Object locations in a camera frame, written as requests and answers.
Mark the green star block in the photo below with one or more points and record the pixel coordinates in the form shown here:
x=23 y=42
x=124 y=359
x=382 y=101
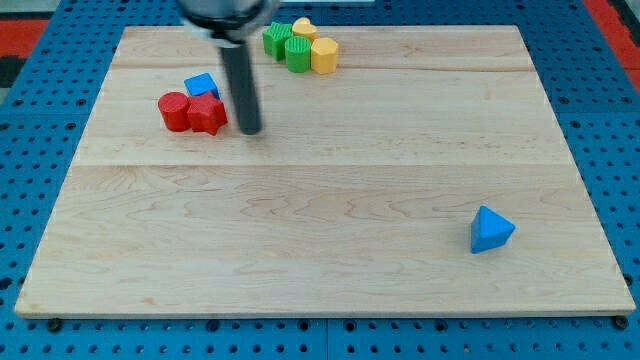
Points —
x=274 y=38

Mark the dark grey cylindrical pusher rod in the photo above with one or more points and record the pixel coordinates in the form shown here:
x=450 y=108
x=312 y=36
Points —
x=237 y=66

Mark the red star block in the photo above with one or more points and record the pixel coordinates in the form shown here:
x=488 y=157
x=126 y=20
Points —
x=206 y=113

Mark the yellow hexagon block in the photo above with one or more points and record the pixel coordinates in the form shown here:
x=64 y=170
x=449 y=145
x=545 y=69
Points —
x=324 y=55

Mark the blue triangle block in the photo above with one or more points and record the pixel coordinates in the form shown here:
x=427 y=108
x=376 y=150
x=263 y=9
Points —
x=489 y=230

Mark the silver round robot end effector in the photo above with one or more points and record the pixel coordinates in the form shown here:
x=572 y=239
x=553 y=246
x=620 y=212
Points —
x=227 y=22

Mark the blue cube block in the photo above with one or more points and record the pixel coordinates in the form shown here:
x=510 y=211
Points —
x=201 y=84

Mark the red cylinder block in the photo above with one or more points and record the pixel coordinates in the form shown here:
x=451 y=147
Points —
x=173 y=107

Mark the yellow heart block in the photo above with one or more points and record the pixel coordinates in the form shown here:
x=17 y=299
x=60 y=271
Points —
x=303 y=27

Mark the green cylinder block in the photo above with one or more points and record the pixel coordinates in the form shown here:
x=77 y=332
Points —
x=298 y=54

